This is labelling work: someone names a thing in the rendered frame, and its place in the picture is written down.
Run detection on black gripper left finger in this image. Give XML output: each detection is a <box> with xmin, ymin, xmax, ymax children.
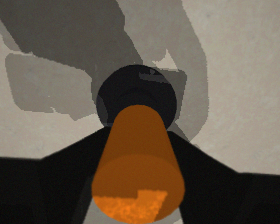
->
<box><xmin>0</xmin><ymin>126</ymin><xmax>111</xmax><ymax>224</ymax></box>

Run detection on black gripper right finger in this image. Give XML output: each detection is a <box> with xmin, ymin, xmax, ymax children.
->
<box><xmin>166</xmin><ymin>131</ymin><xmax>280</xmax><ymax>224</ymax></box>

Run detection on orange knob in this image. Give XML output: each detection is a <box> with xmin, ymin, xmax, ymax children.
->
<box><xmin>92</xmin><ymin>105</ymin><xmax>185</xmax><ymax>224</ymax></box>

